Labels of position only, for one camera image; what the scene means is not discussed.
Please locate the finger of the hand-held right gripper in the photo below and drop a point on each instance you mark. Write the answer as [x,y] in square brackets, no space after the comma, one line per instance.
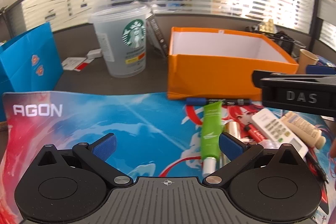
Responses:
[278,77]
[320,69]

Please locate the white remote control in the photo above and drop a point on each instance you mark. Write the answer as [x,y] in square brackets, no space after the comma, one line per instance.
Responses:
[275,129]

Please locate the beige cosmetic tube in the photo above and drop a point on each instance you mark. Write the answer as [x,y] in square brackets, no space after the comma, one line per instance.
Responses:
[304,129]

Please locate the gold wrapped chocolates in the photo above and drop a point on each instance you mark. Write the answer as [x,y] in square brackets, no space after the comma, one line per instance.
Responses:
[267,25]

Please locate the blue paper bag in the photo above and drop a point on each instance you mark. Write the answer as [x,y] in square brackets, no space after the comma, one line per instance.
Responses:
[29,64]

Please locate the black pen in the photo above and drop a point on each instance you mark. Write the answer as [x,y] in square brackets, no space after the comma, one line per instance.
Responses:
[316,167]

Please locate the black book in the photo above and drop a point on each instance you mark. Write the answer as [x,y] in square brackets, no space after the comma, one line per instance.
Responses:
[158,35]

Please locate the green tube with white cap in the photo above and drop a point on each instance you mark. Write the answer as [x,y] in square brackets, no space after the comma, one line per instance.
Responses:
[210,132]

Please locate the black marker with blue cap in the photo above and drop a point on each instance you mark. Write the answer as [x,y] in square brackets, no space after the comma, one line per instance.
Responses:
[210,101]

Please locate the red pen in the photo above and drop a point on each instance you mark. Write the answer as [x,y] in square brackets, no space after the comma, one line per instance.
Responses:
[256,133]

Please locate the brown paper cup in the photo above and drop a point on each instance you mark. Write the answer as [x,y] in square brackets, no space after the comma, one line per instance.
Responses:
[307,61]

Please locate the printed blue red desk mat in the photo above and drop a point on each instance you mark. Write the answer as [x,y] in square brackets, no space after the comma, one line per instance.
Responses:
[78,129]

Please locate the orange cardboard box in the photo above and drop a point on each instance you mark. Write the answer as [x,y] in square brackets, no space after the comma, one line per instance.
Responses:
[215,74]

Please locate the silver metallic tube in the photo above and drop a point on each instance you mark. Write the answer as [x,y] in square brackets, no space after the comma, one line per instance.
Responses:
[234,129]

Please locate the small white box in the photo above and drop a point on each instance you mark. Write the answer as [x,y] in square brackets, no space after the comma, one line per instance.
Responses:
[94,53]

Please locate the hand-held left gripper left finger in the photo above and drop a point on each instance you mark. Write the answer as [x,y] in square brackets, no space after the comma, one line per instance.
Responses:
[105,147]

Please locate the white and red paper cards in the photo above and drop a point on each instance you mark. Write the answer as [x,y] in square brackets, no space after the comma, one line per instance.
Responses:
[73,63]

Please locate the clear plastic cup green logo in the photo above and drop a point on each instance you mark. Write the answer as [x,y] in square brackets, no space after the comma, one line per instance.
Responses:
[120,40]

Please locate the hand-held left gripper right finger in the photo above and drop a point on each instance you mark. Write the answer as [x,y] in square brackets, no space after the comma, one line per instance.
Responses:
[230,147]

